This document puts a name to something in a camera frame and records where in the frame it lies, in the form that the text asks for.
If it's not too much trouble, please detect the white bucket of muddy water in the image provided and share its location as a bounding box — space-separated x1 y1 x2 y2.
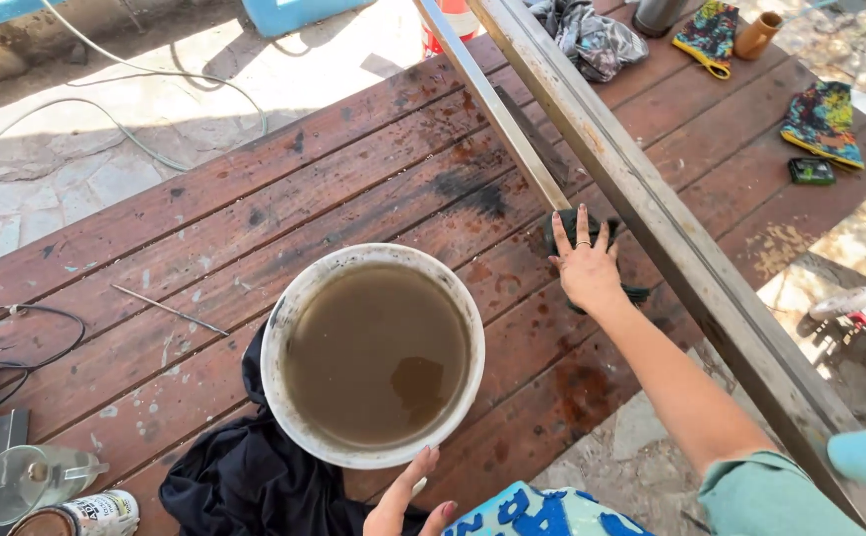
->
260 243 486 470

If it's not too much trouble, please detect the blue and white patterned garment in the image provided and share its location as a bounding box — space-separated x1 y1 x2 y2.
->
442 481 656 536

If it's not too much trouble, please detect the person's left hand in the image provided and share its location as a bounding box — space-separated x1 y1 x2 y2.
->
362 445 458 536

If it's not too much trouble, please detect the orange and white cone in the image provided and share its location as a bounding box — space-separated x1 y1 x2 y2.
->
421 0 481 60

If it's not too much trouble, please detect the small green black device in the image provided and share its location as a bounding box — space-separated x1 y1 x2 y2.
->
788 156 838 187

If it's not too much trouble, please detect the tan ceramic mug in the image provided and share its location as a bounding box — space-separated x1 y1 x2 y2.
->
733 10 784 62

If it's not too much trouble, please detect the grey crumpled cloth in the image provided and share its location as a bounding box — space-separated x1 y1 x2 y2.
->
525 0 650 83

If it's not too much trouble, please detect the teal shirt sleeve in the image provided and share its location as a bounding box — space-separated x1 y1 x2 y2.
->
698 450 866 536

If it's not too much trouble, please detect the thin square metal tube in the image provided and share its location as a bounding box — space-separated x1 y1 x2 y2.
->
412 0 573 214

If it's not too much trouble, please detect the person's right hand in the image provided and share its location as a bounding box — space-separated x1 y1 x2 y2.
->
548 204 626 315

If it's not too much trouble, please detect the dark metal flask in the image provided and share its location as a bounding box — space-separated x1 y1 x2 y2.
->
631 0 691 39

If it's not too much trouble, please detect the white and red scooter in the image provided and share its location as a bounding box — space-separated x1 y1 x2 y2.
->
808 286 866 330

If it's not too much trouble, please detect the dark green cloth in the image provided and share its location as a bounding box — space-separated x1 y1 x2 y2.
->
540 207 652 315

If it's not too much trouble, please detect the colourful patterned glove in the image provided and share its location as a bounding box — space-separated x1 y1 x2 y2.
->
671 0 741 81
780 80 866 171

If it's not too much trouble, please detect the black cable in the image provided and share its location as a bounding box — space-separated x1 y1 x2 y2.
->
0 303 87 419

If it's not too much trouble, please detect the clear glass measuring cup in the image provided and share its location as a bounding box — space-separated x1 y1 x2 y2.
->
0 444 111 528

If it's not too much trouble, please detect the green garden hose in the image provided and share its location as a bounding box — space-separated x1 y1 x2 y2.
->
0 0 269 174

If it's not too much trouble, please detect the large rusty metal beam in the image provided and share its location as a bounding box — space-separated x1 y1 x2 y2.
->
466 0 866 536

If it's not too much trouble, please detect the thin metal rod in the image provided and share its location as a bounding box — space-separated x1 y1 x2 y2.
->
110 283 232 337

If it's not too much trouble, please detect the black cloth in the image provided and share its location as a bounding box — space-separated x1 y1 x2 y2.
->
159 320 434 536

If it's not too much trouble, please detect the labelled tin can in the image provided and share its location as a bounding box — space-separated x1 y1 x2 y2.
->
6 489 141 536

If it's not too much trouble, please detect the blue plastic container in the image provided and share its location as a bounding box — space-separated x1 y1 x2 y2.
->
241 0 376 39

